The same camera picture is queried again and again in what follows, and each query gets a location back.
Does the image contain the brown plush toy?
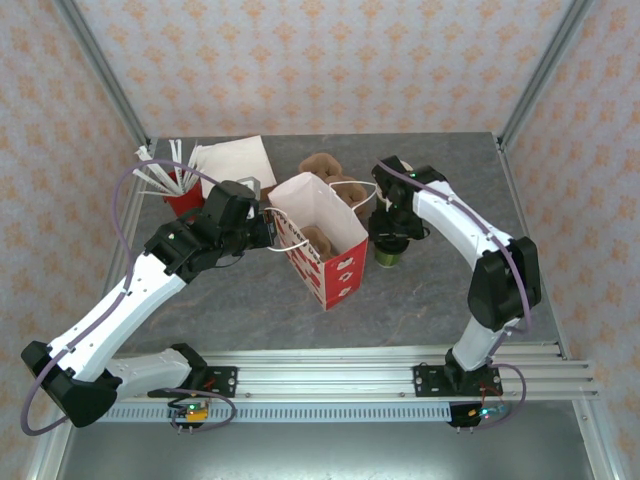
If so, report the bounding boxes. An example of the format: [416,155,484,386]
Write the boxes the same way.
[298,153,374,219]

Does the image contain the small control board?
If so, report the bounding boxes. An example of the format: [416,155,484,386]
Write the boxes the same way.
[167,399,210,429]
[447,402,509,430]

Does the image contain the red and white paper bag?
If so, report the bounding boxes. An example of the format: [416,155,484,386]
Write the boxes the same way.
[266,172,379,312]

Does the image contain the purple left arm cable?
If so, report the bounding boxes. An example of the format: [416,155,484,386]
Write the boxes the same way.
[22,158,236,437]

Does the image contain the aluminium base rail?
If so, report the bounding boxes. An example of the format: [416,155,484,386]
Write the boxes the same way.
[47,343,600,404]

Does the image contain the red container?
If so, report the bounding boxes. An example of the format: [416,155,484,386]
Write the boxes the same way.
[162,169,207,219]

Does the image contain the white paper napkin stack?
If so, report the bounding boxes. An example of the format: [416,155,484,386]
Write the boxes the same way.
[192,134,279,194]

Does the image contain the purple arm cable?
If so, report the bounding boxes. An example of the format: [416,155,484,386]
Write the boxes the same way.
[377,158,534,431]
[22,158,236,437]

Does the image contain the slotted metal cable tray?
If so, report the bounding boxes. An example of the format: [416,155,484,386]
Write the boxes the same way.
[79,401,501,425]

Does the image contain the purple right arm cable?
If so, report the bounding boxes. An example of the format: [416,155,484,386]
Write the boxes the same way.
[377,158,534,431]

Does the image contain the aluminium frame post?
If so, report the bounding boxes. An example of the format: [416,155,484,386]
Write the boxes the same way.
[51,0,153,147]
[497,0,599,149]
[572,399,624,480]
[24,423,77,480]

